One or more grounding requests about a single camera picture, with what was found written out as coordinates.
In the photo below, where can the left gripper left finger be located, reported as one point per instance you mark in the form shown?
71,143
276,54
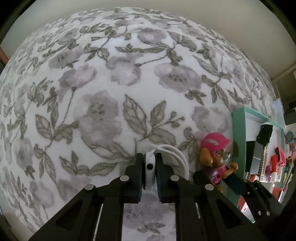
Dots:
96,213

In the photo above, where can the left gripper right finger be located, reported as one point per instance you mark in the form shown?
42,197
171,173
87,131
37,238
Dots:
189,223

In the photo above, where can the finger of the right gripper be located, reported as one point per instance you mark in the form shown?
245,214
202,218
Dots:
211,203

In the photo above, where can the gold black patterned bar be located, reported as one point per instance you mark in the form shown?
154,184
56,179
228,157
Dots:
263,161

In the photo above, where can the pink kids watch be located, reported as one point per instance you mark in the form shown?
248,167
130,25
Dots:
281,159

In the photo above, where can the red white glue stick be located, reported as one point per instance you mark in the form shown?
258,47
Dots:
274,167

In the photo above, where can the black power adapter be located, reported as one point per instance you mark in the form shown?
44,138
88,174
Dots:
249,152

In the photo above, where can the brown pup toy figure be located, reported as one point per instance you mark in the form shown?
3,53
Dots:
213,157

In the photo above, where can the black toy car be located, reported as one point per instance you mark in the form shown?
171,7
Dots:
264,134

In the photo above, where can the magenta lip balm tube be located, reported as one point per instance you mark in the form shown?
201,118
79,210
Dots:
268,174

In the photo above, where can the white hair claw clip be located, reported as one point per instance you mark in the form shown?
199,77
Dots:
256,158

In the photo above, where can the teal rimmed white tray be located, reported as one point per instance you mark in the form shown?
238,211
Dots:
255,138

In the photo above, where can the colourful toy pile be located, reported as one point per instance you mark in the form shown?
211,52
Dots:
289,152

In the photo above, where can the white router box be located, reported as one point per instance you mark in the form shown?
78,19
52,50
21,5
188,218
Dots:
278,107

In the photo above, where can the grey floral blanket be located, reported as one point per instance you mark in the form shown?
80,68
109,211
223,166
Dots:
82,95

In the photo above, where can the black wall adapter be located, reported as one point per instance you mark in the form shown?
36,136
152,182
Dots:
290,117

